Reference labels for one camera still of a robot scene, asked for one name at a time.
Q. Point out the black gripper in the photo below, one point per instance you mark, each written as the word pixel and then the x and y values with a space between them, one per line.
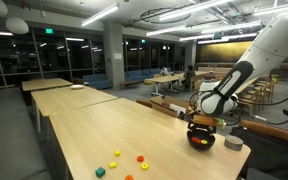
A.
pixel 201 127

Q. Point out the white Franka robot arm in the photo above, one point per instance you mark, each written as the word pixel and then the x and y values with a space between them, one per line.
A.
pixel 267 50

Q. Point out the black bowl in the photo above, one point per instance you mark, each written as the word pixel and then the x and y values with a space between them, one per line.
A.
pixel 200 146

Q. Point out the gray tape roll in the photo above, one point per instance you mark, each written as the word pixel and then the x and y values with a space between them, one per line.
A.
pixel 233 143

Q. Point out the open brown cardboard box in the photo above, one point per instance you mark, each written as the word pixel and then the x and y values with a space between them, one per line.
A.
pixel 164 106

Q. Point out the seated person dark shirt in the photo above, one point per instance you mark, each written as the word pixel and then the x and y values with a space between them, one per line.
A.
pixel 189 76

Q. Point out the wooden dining chair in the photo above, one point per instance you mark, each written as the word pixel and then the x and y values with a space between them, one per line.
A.
pixel 249 98
pixel 270 90

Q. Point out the large light wooden table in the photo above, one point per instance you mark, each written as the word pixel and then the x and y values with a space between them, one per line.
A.
pixel 244 87

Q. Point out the light wooden dining table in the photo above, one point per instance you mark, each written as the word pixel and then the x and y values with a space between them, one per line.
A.
pixel 164 79

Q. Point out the brown wooden chair back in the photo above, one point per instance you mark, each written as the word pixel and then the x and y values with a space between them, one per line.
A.
pixel 144 102

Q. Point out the seated person white shirt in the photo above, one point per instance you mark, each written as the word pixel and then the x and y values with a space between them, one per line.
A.
pixel 164 70

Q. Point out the yellow round pouf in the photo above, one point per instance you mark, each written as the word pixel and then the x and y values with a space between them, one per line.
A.
pixel 147 81

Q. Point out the black chair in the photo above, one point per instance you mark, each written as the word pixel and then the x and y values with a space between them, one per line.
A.
pixel 267 160

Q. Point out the blue sofa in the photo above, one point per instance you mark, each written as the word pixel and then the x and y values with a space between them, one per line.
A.
pixel 97 81
pixel 144 73

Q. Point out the low wooden bench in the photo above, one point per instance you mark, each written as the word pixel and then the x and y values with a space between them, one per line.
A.
pixel 129 82

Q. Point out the yellow cube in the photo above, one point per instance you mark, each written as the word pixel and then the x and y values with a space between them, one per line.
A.
pixel 117 153
pixel 113 165

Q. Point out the long ceiling light strip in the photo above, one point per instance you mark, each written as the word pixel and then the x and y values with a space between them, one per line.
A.
pixel 277 8
pixel 165 30
pixel 100 14
pixel 192 10
pixel 197 37

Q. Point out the green cube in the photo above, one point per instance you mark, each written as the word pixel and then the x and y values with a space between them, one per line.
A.
pixel 100 172

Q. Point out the gray concrete column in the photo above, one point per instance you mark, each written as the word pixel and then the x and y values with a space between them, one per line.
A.
pixel 114 53

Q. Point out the white plate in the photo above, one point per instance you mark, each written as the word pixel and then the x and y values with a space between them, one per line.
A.
pixel 77 87

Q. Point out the green exit sign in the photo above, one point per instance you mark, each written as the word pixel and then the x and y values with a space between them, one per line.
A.
pixel 49 30

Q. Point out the gray upholstered bench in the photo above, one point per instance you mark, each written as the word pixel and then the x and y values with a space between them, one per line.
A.
pixel 7 133

